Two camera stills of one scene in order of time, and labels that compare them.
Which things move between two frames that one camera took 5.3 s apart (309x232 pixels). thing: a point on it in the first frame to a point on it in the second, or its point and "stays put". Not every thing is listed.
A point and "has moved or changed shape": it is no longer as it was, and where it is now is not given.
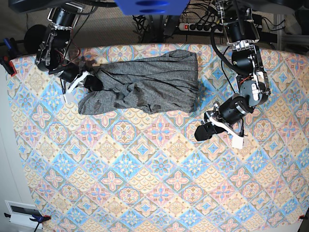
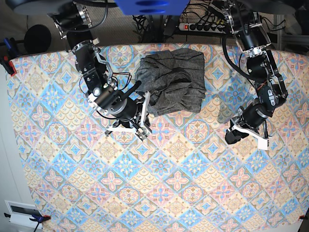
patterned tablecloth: x=147 y=172 stays put
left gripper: x=70 y=71 to x=125 y=111
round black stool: x=35 y=36 stays put
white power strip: x=203 y=27 stays put
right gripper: x=229 y=111 to x=254 y=117
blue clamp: x=11 y=45 stays put
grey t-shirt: x=166 y=82 has moved or changed shape
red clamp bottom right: x=302 y=217 stays put
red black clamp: x=6 y=62 stays put
